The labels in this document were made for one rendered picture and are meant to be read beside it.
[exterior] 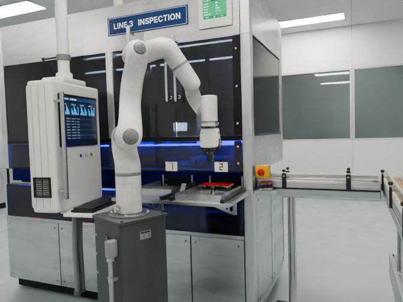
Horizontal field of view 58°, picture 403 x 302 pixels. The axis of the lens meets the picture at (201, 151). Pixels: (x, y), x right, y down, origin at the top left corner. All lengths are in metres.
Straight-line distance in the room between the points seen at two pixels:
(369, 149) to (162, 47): 5.32
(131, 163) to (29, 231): 1.70
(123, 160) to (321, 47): 5.52
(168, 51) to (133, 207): 0.74
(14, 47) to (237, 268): 2.33
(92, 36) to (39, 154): 0.96
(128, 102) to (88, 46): 1.13
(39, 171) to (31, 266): 1.24
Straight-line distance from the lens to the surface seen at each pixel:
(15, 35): 3.26
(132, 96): 1.68
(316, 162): 6.72
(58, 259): 3.08
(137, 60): 1.66
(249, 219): 2.20
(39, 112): 2.22
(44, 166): 2.21
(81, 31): 2.81
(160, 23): 2.45
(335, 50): 6.80
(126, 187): 1.68
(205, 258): 2.37
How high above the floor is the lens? 1.24
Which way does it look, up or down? 3 degrees down
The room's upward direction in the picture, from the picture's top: 2 degrees counter-clockwise
